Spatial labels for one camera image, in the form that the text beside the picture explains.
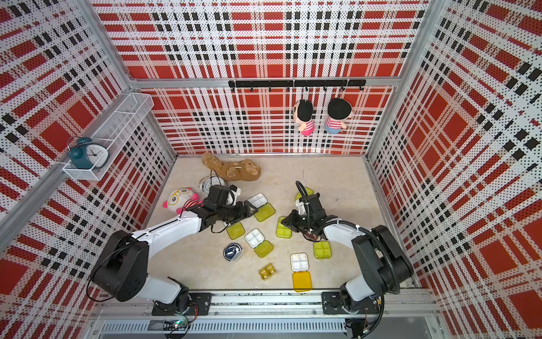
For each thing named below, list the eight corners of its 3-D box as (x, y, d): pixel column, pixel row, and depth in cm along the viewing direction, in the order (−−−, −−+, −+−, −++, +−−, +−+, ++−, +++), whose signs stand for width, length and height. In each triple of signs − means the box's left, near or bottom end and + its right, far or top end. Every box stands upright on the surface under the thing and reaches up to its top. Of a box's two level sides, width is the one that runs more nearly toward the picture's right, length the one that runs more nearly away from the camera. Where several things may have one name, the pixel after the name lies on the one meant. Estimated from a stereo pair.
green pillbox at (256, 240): (261, 259, 86) (260, 257, 84) (244, 239, 92) (243, 236, 89) (273, 248, 89) (273, 246, 86) (256, 229, 94) (256, 226, 92)
